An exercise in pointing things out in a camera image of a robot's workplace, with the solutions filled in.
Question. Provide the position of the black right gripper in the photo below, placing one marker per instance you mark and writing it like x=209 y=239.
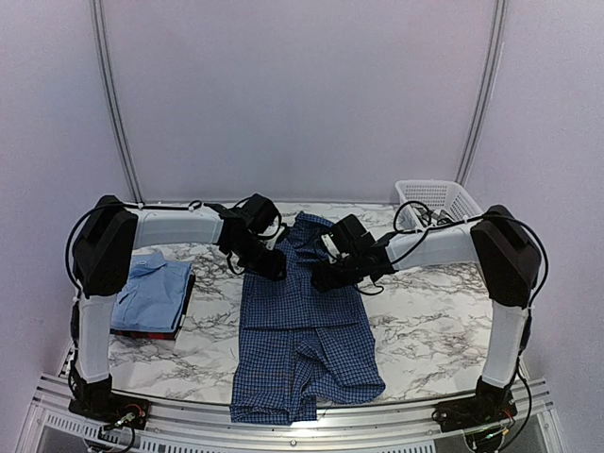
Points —
x=325 y=281

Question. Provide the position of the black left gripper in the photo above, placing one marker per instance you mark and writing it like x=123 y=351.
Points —
x=271 y=268

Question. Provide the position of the blue checkered long sleeve shirt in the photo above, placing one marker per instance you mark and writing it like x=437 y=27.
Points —
x=297 y=346

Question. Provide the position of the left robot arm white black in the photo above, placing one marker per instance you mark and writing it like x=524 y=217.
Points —
x=98 y=254

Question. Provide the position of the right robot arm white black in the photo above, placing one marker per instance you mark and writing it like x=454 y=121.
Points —
x=510 y=257

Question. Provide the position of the black white plaid shirt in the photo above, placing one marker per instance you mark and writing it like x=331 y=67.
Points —
x=433 y=218

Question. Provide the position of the white plastic mesh basket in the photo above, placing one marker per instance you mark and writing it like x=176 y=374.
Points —
x=432 y=195

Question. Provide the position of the folded light blue shirt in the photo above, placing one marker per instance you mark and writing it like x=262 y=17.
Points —
x=153 y=298

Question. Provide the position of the folded red black plaid shirt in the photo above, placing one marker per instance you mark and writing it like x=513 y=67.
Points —
x=164 y=336

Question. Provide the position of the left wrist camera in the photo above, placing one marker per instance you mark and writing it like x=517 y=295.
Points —
x=274 y=238

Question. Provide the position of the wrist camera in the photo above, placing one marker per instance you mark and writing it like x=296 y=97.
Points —
x=332 y=251
x=274 y=238

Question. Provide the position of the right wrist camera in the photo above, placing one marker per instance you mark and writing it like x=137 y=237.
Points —
x=332 y=251

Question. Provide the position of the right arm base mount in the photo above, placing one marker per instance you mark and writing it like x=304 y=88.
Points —
x=471 y=412

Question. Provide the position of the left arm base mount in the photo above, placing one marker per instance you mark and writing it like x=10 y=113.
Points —
x=114 y=410

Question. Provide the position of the left aluminium corner post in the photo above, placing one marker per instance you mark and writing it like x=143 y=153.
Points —
x=100 y=33

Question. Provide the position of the aluminium corner post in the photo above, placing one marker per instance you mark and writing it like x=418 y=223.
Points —
x=100 y=33
x=485 y=90

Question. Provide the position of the right aluminium corner post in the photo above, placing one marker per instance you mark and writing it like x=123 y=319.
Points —
x=485 y=90

